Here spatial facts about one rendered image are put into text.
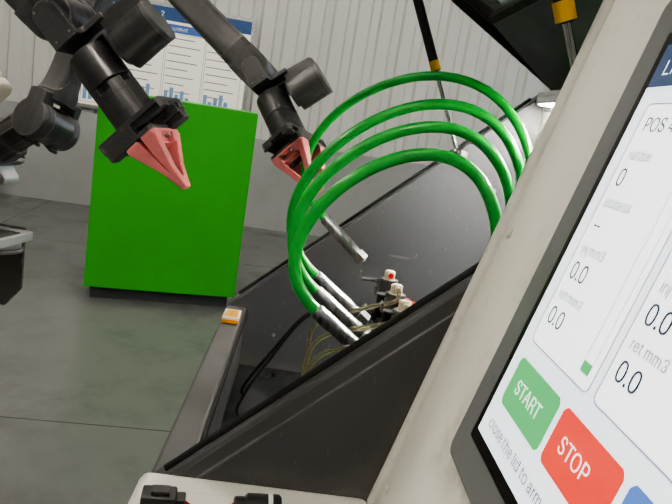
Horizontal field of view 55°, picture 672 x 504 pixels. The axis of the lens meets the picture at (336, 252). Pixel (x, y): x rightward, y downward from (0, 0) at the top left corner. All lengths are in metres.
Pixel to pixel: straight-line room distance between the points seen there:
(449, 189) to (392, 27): 6.38
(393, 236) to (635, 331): 0.95
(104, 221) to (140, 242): 0.25
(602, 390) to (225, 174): 3.94
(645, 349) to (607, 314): 0.04
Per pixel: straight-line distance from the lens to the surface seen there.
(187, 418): 0.85
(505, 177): 0.80
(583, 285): 0.41
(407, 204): 1.26
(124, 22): 0.85
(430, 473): 0.54
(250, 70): 1.16
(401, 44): 7.60
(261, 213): 7.47
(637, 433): 0.32
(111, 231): 4.27
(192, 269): 4.32
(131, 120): 0.82
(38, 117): 1.36
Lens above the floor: 1.33
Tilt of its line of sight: 11 degrees down
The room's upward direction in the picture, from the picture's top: 9 degrees clockwise
